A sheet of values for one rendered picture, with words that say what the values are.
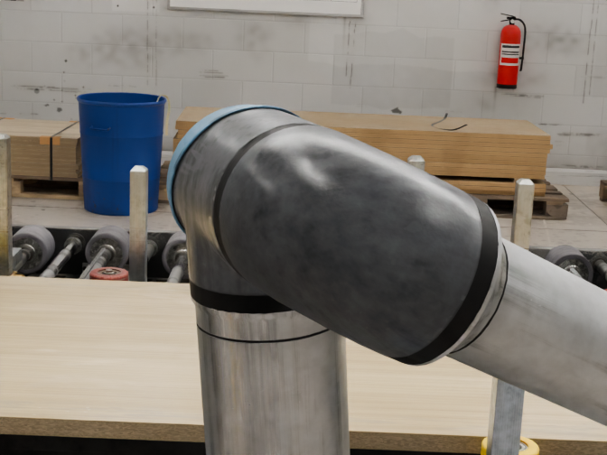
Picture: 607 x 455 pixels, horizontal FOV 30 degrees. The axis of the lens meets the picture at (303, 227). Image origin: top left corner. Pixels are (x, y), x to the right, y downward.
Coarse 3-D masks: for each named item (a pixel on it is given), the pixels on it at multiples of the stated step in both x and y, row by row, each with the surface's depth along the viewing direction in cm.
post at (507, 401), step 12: (492, 384) 143; (504, 384) 140; (492, 396) 142; (504, 396) 140; (516, 396) 140; (492, 408) 142; (504, 408) 140; (516, 408) 140; (492, 420) 142; (504, 420) 141; (516, 420) 141; (492, 432) 141; (504, 432) 141; (516, 432) 141; (492, 444) 141; (504, 444) 141; (516, 444) 141
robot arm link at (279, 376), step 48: (192, 144) 81; (240, 144) 74; (192, 192) 78; (192, 240) 80; (192, 288) 81; (240, 288) 78; (240, 336) 79; (288, 336) 79; (336, 336) 82; (240, 384) 80; (288, 384) 80; (336, 384) 82; (240, 432) 81; (288, 432) 81; (336, 432) 83
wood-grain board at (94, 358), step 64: (0, 320) 204; (64, 320) 206; (128, 320) 207; (192, 320) 209; (0, 384) 174; (64, 384) 176; (128, 384) 177; (192, 384) 178; (384, 384) 181; (448, 384) 183; (384, 448) 163; (448, 448) 163; (576, 448) 163
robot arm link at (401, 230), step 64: (320, 128) 72; (256, 192) 69; (320, 192) 67; (384, 192) 67; (448, 192) 69; (256, 256) 70; (320, 256) 67; (384, 256) 66; (448, 256) 66; (512, 256) 71; (320, 320) 70; (384, 320) 67; (448, 320) 67; (512, 320) 70; (576, 320) 73; (512, 384) 75; (576, 384) 74
